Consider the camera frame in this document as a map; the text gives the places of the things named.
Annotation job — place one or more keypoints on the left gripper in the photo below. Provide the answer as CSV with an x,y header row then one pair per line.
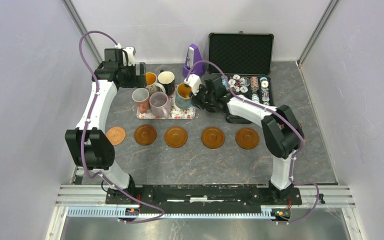
x,y
137,81

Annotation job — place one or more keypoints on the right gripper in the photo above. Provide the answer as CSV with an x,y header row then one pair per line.
x,y
196,98

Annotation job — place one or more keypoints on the blue mug orange inside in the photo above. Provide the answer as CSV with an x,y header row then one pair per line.
x,y
182,96

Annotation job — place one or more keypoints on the floral tray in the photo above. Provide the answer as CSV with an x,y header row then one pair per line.
x,y
175,113

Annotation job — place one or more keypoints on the wooden coaster four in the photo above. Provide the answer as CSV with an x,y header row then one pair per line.
x,y
212,137

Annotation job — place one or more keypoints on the wooden coaster three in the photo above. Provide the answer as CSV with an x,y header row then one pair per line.
x,y
176,137

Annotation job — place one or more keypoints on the wooden coaster one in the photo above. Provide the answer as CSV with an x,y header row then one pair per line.
x,y
145,134

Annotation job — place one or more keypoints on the wooden coaster two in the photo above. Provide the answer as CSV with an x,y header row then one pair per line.
x,y
247,138

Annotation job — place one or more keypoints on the woven rattan coaster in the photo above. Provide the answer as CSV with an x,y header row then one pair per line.
x,y
116,135

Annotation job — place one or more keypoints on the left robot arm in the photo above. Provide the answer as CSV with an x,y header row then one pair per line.
x,y
87,142

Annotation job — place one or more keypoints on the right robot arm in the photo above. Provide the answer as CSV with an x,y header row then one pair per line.
x,y
283,134

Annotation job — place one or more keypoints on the white mug orange inside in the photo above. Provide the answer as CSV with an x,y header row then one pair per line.
x,y
153,86

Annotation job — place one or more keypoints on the salmon mug white inside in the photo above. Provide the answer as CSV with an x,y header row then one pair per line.
x,y
141,97

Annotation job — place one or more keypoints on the black mug white inside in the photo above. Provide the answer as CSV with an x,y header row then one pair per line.
x,y
167,79

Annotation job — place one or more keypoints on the lilac mug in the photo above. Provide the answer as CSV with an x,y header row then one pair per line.
x,y
160,105

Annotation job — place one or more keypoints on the purple metronome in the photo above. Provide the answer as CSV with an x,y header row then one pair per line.
x,y
192,57

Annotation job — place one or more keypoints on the black poker chip case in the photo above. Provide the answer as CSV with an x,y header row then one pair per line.
x,y
242,63

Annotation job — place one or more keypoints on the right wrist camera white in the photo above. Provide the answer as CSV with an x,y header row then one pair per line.
x,y
194,82

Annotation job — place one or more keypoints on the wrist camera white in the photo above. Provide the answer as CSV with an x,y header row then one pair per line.
x,y
128,54
194,82

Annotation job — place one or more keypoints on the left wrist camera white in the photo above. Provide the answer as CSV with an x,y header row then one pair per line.
x,y
128,54

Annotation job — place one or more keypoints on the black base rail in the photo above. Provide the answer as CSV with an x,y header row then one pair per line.
x,y
212,198

